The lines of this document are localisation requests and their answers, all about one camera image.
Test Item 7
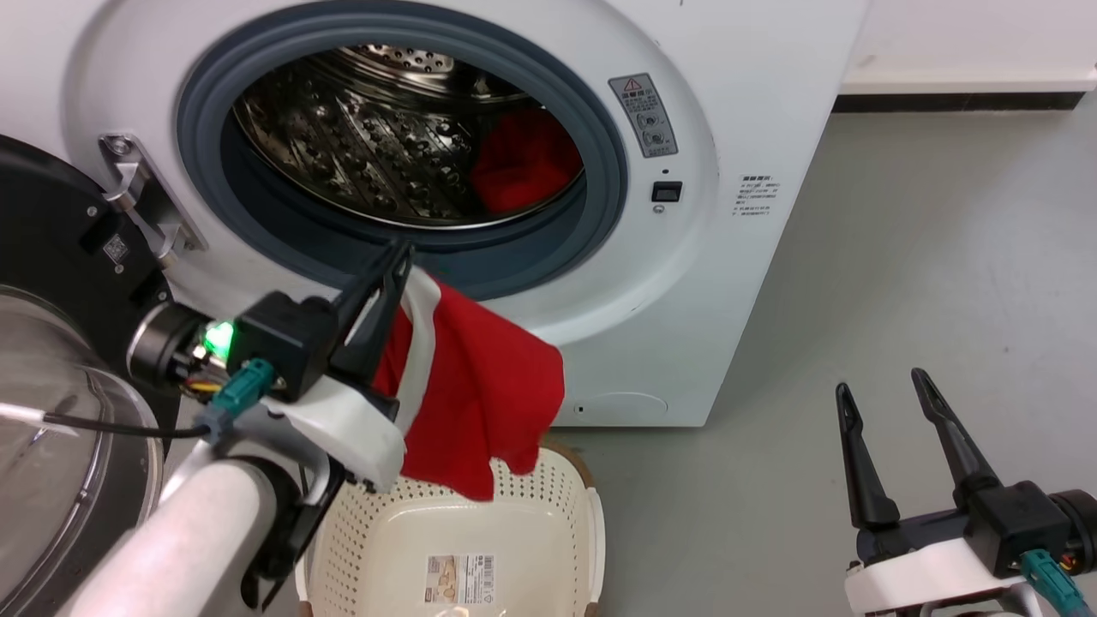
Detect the black wall baseboard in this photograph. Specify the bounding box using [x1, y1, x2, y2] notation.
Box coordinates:
[832, 90, 1088, 115]

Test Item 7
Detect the stainless steel washer drum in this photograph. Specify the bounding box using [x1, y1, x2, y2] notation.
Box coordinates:
[231, 43, 589, 231]

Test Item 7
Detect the black glass washing machine door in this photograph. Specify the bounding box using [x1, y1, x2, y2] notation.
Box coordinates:
[0, 133, 185, 617]

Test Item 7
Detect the grey rubber door gasket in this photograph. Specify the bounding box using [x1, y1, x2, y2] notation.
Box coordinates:
[176, 0, 631, 303]

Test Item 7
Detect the red garment with white trim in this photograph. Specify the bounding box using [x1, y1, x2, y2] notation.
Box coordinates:
[372, 266, 566, 503]

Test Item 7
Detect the cream perforated plastic laundry basket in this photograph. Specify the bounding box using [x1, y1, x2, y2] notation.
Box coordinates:
[296, 440, 606, 617]

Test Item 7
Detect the metal door hinge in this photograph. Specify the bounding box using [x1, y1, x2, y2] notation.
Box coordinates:
[99, 133, 207, 268]

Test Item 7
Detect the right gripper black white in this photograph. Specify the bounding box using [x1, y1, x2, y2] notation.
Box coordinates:
[835, 368, 1097, 614]

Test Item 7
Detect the paper label with barcode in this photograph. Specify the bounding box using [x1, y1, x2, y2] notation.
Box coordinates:
[426, 554, 496, 606]

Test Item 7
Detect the teal left cable connector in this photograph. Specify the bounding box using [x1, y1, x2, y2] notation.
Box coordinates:
[199, 359, 277, 440]

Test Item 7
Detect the grey warning sticker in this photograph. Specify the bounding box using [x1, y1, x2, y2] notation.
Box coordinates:
[608, 73, 679, 159]

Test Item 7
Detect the teal right cable connector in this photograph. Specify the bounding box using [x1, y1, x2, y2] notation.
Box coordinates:
[1019, 548, 1094, 617]

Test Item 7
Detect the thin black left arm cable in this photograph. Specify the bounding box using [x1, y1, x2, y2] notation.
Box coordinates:
[0, 403, 211, 440]

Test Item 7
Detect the small printed text sticker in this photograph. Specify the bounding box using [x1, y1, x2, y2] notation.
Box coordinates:
[731, 174, 782, 219]

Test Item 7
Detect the white front-load washing machine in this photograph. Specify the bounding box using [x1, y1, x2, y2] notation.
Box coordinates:
[0, 0, 871, 429]

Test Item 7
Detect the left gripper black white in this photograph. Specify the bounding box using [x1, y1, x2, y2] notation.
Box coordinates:
[127, 242, 415, 495]

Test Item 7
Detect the teal cable connector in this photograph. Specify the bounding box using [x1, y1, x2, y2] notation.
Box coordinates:
[199, 359, 277, 440]
[1019, 548, 1094, 617]

